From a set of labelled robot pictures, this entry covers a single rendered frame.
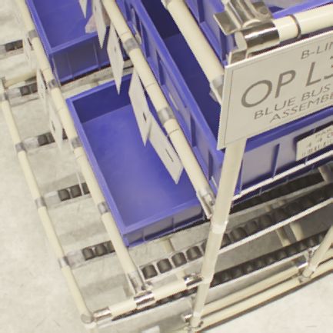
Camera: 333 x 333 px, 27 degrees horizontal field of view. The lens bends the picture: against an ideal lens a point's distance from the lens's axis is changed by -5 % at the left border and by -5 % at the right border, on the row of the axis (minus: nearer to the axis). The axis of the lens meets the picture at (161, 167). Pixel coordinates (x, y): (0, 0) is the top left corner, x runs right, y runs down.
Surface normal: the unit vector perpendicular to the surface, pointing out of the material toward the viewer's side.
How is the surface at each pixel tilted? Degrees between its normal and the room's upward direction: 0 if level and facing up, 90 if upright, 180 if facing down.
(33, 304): 0
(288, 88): 90
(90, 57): 90
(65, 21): 3
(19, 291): 0
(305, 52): 90
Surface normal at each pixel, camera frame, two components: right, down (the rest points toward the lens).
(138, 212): -0.04, -0.42
